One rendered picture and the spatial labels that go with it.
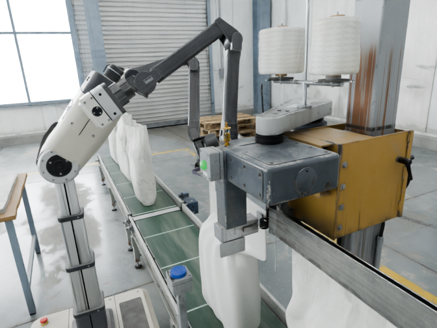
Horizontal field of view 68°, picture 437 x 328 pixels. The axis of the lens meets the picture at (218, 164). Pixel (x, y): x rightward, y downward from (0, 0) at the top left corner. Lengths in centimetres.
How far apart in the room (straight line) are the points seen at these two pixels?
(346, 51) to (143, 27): 780
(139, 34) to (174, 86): 148
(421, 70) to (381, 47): 549
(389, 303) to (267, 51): 83
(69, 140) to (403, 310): 121
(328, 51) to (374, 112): 29
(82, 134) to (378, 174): 108
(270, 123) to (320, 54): 24
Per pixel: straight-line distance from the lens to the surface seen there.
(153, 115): 868
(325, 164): 88
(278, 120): 97
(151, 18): 870
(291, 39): 119
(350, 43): 101
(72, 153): 144
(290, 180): 82
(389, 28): 118
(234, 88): 129
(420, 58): 666
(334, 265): 93
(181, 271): 125
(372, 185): 116
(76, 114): 136
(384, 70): 118
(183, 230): 250
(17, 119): 848
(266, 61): 119
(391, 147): 118
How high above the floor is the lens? 158
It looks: 17 degrees down
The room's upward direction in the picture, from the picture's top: 3 degrees counter-clockwise
